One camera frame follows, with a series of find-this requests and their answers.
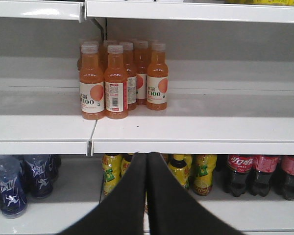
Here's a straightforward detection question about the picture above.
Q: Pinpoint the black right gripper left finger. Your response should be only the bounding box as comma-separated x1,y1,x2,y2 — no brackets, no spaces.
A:
59,153,147,235

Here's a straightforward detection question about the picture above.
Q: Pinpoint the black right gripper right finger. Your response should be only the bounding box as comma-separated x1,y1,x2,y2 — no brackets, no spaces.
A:
147,152,242,235

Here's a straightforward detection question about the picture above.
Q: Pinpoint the yellow lemon tea bottle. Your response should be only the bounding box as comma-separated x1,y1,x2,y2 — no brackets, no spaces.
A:
101,153,123,195
193,154,218,196
169,154,190,190

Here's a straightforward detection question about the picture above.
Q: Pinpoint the white middle left shelf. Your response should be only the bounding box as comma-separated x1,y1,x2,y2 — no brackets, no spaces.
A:
0,158,103,235

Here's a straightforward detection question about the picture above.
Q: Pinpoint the white shelf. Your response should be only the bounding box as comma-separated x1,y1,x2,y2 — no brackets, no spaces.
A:
0,158,103,235
0,78,96,156
0,0,85,23
85,0,294,24
92,88,294,155
189,187,294,235

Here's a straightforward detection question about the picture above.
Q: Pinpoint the plastic cola bottle red label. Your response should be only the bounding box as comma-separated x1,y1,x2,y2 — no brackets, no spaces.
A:
281,155,294,200
249,155,281,197
223,154,253,197

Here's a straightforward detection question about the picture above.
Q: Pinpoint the blue sports drink bottle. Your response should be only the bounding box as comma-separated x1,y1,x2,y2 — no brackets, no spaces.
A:
24,155,53,198
0,155,27,219

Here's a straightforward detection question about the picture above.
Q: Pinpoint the white upper right shelf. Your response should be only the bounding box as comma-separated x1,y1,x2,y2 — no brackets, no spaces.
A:
92,88,294,155

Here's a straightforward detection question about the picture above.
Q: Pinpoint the white middle right shelf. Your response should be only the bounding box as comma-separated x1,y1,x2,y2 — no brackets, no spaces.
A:
189,187,294,235

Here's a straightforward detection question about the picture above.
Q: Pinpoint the orange C100 juice bottle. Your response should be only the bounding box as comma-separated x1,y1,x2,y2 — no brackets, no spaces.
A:
104,45,128,119
79,43,105,120
147,42,169,111

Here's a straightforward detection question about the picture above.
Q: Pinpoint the white upper left shelf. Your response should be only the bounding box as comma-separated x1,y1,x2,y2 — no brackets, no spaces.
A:
0,78,96,156

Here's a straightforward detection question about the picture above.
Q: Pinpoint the white top left shelf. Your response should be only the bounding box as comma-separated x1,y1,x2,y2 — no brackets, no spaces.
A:
0,0,85,23

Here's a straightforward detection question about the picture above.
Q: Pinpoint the white top right shelf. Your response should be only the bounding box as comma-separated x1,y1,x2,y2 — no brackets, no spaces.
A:
85,0,294,24

